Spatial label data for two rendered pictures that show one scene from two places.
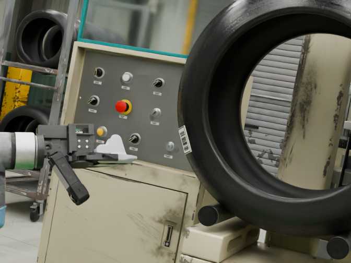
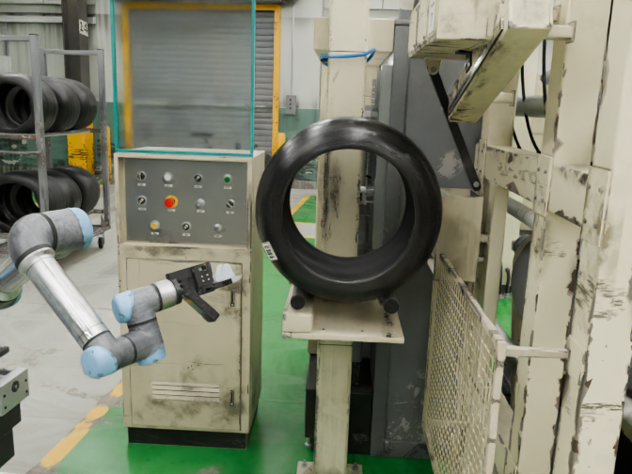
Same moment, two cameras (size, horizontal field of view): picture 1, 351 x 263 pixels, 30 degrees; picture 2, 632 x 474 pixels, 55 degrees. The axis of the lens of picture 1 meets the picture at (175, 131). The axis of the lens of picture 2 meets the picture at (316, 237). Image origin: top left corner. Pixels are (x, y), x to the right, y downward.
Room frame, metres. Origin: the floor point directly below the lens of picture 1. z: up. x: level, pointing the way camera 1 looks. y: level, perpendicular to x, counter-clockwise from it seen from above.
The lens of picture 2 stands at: (-0.26, 0.41, 1.48)
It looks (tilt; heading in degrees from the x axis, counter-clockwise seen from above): 12 degrees down; 341
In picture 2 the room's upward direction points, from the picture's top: 2 degrees clockwise
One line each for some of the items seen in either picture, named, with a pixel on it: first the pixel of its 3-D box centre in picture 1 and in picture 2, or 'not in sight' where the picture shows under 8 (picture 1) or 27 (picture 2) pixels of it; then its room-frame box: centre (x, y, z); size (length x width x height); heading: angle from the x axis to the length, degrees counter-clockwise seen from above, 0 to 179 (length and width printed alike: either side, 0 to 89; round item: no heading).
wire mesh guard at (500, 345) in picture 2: not in sight; (451, 396); (1.19, -0.52, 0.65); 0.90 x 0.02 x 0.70; 159
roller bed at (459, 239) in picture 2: not in sight; (452, 233); (1.59, -0.73, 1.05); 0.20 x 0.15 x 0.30; 159
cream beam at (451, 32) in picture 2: not in sight; (464, 24); (1.30, -0.53, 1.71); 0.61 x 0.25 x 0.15; 159
